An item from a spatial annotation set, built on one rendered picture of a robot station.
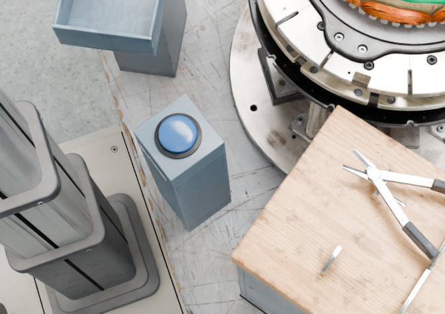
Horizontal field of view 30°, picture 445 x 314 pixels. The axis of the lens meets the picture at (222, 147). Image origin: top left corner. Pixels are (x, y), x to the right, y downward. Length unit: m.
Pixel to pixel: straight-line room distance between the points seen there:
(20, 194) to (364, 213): 0.41
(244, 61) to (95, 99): 0.92
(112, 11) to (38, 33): 1.19
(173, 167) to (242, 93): 0.30
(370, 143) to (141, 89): 0.43
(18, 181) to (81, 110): 1.07
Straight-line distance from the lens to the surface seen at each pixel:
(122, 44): 0.91
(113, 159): 1.69
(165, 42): 1.07
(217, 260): 1.09
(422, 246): 0.79
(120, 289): 1.59
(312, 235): 0.81
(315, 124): 1.05
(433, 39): 0.85
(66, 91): 2.05
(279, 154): 1.11
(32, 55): 2.11
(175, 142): 0.86
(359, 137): 0.84
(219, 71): 1.17
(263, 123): 1.12
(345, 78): 0.83
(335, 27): 0.84
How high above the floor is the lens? 1.86
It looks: 72 degrees down
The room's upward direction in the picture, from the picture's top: 7 degrees counter-clockwise
